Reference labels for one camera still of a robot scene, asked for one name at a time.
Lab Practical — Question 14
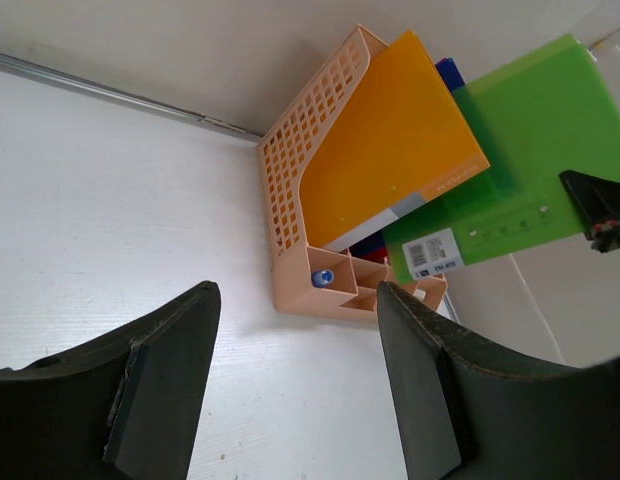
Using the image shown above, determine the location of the green folder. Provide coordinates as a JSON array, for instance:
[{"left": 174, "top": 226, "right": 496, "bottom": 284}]
[{"left": 383, "top": 35, "right": 620, "bottom": 284}]

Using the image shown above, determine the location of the metal back wall strip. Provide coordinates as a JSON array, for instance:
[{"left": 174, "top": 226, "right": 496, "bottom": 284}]
[{"left": 0, "top": 53, "right": 263, "bottom": 141}]

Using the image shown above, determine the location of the clear blue-capped spray bottle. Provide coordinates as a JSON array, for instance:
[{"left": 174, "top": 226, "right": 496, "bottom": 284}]
[{"left": 311, "top": 269, "right": 335, "bottom": 288}]

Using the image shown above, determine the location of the peach plastic desk organizer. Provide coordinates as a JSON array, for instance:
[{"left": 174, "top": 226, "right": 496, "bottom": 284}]
[{"left": 256, "top": 22, "right": 449, "bottom": 325}]

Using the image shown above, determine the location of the red folder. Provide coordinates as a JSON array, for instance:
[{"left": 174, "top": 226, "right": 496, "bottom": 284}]
[{"left": 361, "top": 246, "right": 389, "bottom": 264}]

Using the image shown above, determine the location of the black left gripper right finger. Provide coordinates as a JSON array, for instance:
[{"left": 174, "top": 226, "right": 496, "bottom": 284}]
[{"left": 377, "top": 282, "right": 620, "bottom": 479}]

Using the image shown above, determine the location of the orange folder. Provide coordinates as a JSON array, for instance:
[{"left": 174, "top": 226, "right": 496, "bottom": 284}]
[{"left": 300, "top": 31, "right": 490, "bottom": 251}]

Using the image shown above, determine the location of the blue folder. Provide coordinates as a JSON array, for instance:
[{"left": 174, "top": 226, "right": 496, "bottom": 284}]
[{"left": 349, "top": 57, "right": 466, "bottom": 259}]

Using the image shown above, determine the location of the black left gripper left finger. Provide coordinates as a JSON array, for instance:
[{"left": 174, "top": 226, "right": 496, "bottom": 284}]
[{"left": 0, "top": 281, "right": 221, "bottom": 479}]

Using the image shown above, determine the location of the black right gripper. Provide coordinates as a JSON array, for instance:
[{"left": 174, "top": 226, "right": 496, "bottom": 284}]
[{"left": 559, "top": 170, "right": 620, "bottom": 253}]

